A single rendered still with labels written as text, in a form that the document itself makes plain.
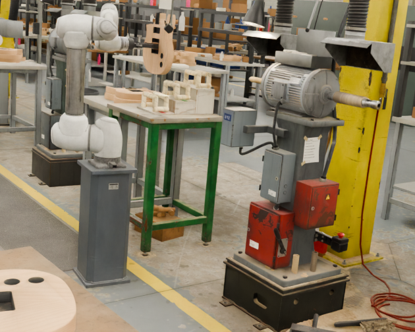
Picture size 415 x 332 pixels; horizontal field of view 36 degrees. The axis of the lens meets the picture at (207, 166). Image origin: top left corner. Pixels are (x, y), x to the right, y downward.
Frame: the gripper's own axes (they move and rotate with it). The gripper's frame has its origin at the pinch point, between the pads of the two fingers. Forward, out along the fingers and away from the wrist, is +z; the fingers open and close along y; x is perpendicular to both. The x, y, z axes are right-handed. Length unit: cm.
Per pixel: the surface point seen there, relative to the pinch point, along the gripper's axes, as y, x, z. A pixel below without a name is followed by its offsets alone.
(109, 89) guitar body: -71, -39, 1
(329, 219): 144, -77, 38
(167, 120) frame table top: 28, -45, -1
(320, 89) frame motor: 135, -9, 26
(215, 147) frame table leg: 24, -64, 40
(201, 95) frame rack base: 13.8, -30.4, 31.5
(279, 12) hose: 89, 28, 30
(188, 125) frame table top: 25, -49, 16
